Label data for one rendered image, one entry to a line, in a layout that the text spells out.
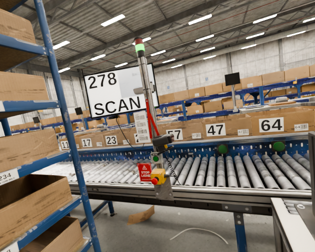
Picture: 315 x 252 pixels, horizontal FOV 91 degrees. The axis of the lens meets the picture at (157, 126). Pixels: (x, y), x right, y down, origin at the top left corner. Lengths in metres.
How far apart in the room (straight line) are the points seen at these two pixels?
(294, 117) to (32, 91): 1.59
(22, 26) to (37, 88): 0.21
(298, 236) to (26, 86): 1.05
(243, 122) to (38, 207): 1.39
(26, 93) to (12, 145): 0.18
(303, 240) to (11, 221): 0.91
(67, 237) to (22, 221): 0.20
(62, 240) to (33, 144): 0.38
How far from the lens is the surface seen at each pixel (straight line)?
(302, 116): 1.56
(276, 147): 1.48
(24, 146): 0.68
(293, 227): 0.82
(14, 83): 0.70
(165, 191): 1.06
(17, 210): 0.69
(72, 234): 0.85
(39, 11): 0.84
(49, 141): 0.73
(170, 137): 0.85
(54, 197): 0.74
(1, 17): 0.78
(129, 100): 1.08
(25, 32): 0.79
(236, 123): 1.47
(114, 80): 1.13
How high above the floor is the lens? 1.25
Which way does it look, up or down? 7 degrees down
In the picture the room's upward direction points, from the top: 10 degrees counter-clockwise
